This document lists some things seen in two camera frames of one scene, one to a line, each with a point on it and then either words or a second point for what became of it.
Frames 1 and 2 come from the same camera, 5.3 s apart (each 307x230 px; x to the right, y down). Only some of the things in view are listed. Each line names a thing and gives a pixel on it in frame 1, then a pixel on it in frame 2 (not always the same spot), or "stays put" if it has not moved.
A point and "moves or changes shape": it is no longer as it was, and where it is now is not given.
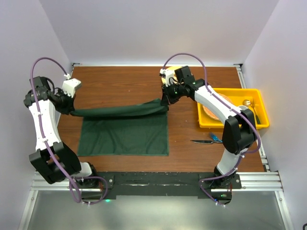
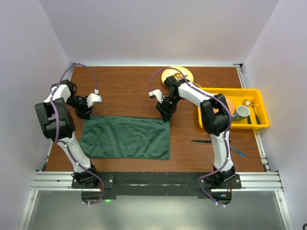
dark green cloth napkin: x=140 y=129 moves or changes shape
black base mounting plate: x=104 y=185 stays put
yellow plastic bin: x=250 y=98 stays put
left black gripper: x=69 y=107 → x=85 y=113
